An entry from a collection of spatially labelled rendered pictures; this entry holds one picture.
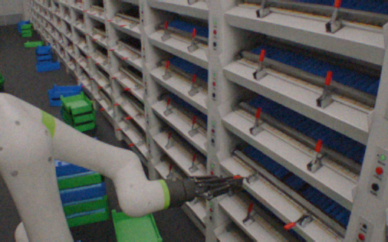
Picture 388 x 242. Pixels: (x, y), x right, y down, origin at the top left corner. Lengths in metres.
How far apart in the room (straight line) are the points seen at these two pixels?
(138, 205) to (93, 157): 0.18
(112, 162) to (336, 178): 0.63
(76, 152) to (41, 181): 0.24
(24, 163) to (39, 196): 0.09
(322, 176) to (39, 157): 0.71
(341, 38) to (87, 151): 0.71
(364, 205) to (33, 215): 0.76
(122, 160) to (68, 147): 0.20
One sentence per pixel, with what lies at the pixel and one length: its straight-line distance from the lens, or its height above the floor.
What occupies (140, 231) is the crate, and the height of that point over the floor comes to 0.00.
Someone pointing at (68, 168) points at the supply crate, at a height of 0.35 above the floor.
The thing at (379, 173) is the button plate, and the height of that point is 0.83.
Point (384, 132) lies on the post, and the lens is 0.85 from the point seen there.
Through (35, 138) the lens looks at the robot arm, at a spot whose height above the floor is 0.94.
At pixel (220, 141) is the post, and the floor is 0.62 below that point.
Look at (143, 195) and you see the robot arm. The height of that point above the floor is 0.64.
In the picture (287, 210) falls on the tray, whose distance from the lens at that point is 1.20.
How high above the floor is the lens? 1.24
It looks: 24 degrees down
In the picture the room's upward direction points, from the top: 1 degrees counter-clockwise
